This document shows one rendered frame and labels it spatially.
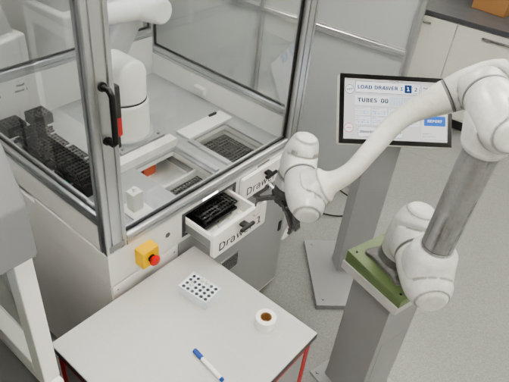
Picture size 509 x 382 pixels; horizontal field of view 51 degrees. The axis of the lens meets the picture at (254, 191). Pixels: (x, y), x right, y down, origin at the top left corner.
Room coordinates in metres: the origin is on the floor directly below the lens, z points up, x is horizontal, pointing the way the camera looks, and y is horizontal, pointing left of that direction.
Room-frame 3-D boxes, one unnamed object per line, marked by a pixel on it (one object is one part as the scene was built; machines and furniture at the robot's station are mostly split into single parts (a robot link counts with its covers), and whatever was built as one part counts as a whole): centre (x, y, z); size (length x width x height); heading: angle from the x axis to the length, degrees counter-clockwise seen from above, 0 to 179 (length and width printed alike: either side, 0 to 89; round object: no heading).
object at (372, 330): (1.46, -0.56, 0.38); 0.30 x 0.30 x 0.76; 39
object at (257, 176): (1.81, -0.03, 0.87); 0.29 x 0.02 x 0.11; 143
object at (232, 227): (1.47, 0.04, 0.87); 0.29 x 0.02 x 0.11; 143
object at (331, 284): (2.15, -0.58, 0.51); 0.50 x 0.45 x 1.02; 7
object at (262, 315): (1.13, -0.08, 0.78); 0.07 x 0.07 x 0.04
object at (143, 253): (1.28, 0.34, 0.88); 0.07 x 0.05 x 0.07; 143
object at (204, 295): (1.23, 0.15, 0.78); 0.12 x 0.08 x 0.04; 60
